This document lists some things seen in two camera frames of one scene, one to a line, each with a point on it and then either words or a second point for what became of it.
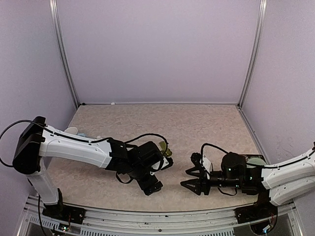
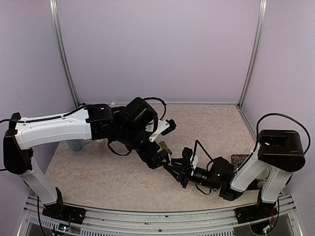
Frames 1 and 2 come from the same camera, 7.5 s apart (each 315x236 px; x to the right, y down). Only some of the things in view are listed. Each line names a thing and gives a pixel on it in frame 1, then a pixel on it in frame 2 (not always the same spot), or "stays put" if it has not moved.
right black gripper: [200, 184] -> [184, 172]
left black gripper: [146, 185] -> [156, 162]
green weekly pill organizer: [163, 145] stays put
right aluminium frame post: [257, 51] stays put
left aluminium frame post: [56, 24] stays put
